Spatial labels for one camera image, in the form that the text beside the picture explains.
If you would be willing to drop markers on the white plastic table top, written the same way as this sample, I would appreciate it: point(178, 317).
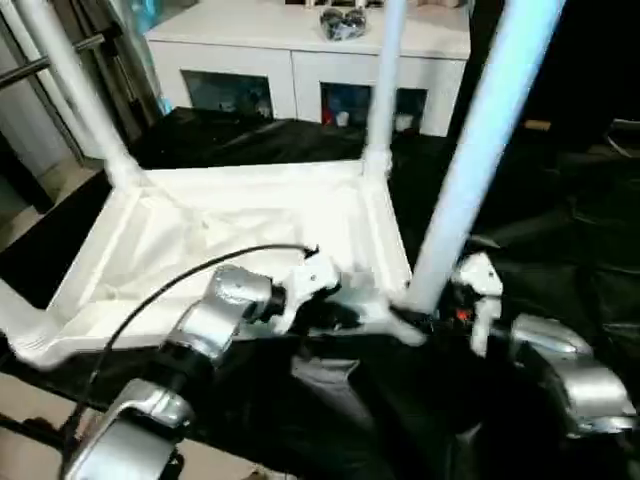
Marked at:
point(250, 215)

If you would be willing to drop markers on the white plastic table leg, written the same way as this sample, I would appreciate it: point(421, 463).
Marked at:
point(70, 90)
point(385, 80)
point(480, 150)
point(15, 320)

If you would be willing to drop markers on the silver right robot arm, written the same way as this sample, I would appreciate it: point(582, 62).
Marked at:
point(570, 370)

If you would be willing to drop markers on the black plastic mat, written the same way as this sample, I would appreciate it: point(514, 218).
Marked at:
point(250, 140)

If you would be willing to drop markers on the small yellow label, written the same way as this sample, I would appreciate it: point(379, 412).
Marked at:
point(538, 125)

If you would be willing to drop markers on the black flat device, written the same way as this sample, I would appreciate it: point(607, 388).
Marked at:
point(625, 128)

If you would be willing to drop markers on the white cabinet with glass doors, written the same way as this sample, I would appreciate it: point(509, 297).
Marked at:
point(250, 45)

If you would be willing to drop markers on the black tall cabinet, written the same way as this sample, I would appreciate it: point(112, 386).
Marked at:
point(590, 55)

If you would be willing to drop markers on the grey bundle on cabinet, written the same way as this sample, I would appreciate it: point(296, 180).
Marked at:
point(343, 22)

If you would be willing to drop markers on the black tripod stand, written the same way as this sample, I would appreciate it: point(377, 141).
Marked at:
point(30, 430)

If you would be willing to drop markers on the grey curtain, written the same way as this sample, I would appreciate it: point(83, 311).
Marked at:
point(115, 60)

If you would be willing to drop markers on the grey metal pole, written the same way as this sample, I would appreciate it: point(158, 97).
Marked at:
point(95, 45)

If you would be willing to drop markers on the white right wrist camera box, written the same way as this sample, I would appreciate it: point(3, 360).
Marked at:
point(478, 285)

